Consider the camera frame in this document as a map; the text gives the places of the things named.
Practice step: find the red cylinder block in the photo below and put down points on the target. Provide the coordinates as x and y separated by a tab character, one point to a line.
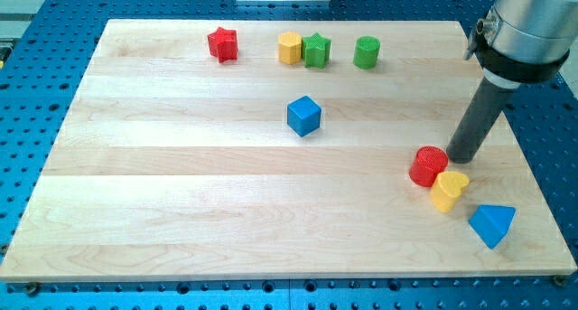
429	161

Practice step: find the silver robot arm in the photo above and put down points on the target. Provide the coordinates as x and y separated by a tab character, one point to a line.
523	41

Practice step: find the yellow heart block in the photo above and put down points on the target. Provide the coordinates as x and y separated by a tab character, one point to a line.
448	187

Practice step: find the blue cube block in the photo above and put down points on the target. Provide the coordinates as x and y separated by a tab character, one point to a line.
304	116

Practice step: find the wooden board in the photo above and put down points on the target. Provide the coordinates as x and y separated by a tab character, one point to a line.
172	166

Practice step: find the green star block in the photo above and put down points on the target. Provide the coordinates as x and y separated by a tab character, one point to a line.
315	51

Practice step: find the yellow hexagon block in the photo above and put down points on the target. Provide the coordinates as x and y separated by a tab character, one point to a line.
289	47

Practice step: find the red star block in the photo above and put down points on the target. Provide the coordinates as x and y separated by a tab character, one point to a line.
223	44

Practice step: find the green cylinder block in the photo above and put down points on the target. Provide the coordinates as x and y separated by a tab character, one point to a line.
366	52

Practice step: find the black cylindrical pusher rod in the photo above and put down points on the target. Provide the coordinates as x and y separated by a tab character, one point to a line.
480	116

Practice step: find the blue triangle block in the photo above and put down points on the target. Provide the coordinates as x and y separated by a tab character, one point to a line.
492	223

